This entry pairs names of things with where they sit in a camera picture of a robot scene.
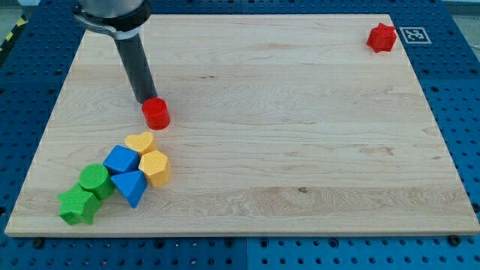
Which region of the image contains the green cylinder block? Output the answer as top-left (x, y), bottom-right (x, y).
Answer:
top-left (79, 163), bottom-right (115, 200)

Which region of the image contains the yellow hexagon block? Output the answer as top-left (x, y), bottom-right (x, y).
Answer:
top-left (139, 150), bottom-right (171, 188)

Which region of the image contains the green star block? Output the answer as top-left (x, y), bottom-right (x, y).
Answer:
top-left (57, 184), bottom-right (101, 226)

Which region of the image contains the yellow heart block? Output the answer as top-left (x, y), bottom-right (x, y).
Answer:
top-left (124, 132), bottom-right (158, 156)

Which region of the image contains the blue triangle block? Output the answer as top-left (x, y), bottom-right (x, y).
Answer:
top-left (111, 170), bottom-right (147, 209)

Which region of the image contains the black bolt left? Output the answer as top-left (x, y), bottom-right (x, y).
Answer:
top-left (31, 238), bottom-right (44, 249)

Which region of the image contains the blue cube block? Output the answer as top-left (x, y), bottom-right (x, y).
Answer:
top-left (103, 145), bottom-right (140, 176)

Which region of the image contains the black bolt right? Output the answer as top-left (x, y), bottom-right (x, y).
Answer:
top-left (447, 235), bottom-right (462, 247)

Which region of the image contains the wooden board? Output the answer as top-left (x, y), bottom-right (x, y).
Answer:
top-left (5, 14), bottom-right (479, 238)

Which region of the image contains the white fiducial marker tag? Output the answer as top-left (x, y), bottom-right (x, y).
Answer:
top-left (400, 26), bottom-right (431, 44)

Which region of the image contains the black bolt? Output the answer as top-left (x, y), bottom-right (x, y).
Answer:
top-left (447, 235), bottom-right (462, 247)
top-left (31, 238), bottom-right (44, 249)

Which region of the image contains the red star block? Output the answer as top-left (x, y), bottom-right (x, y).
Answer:
top-left (366, 22), bottom-right (398, 53)

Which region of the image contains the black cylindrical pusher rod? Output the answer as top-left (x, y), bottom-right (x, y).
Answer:
top-left (115, 33), bottom-right (158, 104)

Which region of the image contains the red cylinder block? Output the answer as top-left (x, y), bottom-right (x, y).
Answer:
top-left (142, 97), bottom-right (170, 130)

